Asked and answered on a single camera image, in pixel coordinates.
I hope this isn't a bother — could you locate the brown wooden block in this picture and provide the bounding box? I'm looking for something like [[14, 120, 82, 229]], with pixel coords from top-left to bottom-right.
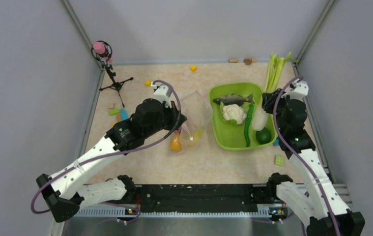
[[116, 114, 122, 122]]

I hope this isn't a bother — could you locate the toy celery stalk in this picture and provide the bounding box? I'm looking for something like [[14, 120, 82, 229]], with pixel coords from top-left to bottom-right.
[[252, 52, 292, 131]]

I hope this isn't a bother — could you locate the blue cylinder toy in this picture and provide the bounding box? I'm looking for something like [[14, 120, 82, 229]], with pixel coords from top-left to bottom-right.
[[119, 108, 129, 120]]

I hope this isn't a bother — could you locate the clear zip top bag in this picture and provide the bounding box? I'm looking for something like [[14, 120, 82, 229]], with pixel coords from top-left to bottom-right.
[[169, 90, 213, 154]]

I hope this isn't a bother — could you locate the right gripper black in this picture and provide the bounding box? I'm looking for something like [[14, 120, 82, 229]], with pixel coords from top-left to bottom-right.
[[262, 88, 295, 132]]

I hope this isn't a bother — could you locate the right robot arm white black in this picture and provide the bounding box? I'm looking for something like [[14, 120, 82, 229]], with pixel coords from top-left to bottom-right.
[[262, 77, 365, 236]]

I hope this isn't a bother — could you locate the yellow toy banana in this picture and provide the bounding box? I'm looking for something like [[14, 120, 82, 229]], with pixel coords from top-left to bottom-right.
[[185, 127, 205, 147]]

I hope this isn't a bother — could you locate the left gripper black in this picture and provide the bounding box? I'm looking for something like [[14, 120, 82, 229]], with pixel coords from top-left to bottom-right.
[[144, 100, 187, 138]]

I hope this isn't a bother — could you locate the pink microphone on tripod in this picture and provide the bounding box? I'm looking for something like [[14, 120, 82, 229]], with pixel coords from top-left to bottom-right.
[[90, 40, 134, 108]]

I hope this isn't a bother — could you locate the small teal block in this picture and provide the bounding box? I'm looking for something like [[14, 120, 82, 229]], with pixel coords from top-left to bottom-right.
[[273, 138, 280, 147]]

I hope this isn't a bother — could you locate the white toy cauliflower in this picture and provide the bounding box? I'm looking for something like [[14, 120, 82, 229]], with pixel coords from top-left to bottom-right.
[[222, 104, 247, 124]]

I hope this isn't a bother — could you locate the dark green toy avocado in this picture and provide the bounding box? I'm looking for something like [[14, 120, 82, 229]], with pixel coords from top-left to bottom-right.
[[255, 127, 272, 145]]

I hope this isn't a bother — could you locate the green lego brick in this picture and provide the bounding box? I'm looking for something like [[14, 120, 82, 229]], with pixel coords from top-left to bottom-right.
[[274, 155, 285, 167]]

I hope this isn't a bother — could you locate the orange toy mango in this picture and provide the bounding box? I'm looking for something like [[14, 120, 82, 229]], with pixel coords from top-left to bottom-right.
[[169, 133, 183, 152]]

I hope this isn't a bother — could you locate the green block left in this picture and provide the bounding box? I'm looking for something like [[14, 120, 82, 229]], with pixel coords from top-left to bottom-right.
[[108, 109, 120, 116]]

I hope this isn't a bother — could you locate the green toy chili pepper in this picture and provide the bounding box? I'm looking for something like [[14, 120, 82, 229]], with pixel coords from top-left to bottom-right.
[[244, 103, 254, 148]]

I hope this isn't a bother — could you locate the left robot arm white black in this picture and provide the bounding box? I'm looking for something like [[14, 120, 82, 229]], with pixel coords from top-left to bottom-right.
[[30, 80, 187, 223]]

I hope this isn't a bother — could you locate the green plastic bin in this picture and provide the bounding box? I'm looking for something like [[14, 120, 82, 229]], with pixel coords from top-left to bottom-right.
[[209, 82, 277, 151]]

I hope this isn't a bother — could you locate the brown small object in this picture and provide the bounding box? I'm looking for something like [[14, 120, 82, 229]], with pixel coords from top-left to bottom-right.
[[243, 59, 253, 65]]

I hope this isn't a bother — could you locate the grey toy fish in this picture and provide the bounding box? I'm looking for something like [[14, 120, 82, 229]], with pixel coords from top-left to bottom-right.
[[212, 93, 253, 106]]

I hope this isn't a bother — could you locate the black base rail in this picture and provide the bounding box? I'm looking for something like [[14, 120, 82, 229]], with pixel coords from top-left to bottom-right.
[[103, 184, 288, 225]]

